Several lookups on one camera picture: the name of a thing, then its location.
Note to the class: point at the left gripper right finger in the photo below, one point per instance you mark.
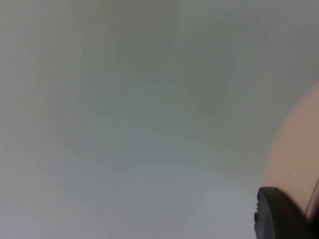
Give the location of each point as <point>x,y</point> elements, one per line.
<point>316,224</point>

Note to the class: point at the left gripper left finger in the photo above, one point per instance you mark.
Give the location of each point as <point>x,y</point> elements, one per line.
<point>279,216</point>

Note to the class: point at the pale wooden bowl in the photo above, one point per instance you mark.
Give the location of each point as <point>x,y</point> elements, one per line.
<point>294,149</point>

